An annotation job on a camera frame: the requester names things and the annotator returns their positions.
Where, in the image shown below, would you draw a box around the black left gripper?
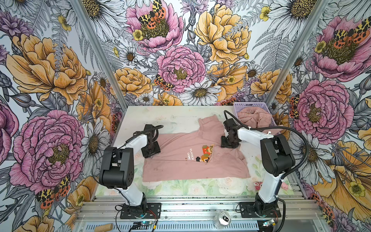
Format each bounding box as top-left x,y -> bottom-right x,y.
140,141 -> 160,159

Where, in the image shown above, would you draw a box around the pink pixel-print t-shirt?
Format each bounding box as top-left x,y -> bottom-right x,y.
143,115 -> 250,182

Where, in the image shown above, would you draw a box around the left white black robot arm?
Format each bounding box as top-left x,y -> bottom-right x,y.
98,124 -> 163,219

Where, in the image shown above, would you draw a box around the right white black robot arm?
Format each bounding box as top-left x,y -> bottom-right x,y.
221,119 -> 295,217

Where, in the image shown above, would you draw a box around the pink garments in basket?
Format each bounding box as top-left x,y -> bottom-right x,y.
237,106 -> 272,128

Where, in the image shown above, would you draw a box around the small green circuit board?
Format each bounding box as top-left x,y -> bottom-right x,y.
131,221 -> 157,230

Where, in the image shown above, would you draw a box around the right small circuit board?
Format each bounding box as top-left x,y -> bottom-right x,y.
259,219 -> 276,227

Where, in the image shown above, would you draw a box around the wooden cork block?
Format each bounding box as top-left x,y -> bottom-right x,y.
94,223 -> 114,232

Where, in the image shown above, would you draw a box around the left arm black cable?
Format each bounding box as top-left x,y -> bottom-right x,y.
114,124 -> 164,221

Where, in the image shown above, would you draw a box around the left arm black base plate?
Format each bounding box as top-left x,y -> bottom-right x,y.
119,203 -> 162,219

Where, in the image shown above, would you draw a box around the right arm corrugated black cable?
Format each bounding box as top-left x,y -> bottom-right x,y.
224,110 -> 310,232

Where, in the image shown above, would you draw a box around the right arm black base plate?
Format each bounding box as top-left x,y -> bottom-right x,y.
236,202 -> 282,218

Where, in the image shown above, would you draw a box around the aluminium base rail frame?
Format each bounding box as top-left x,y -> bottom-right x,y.
74,186 -> 330,232

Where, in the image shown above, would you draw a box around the aluminium corner post left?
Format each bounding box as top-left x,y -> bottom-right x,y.
71,1 -> 128,113

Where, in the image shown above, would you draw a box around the aluminium corner post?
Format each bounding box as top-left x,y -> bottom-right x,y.
71,1 -> 128,113
264,0 -> 328,105

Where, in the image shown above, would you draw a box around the aluminium corner post right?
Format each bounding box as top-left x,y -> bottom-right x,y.
264,0 -> 328,105

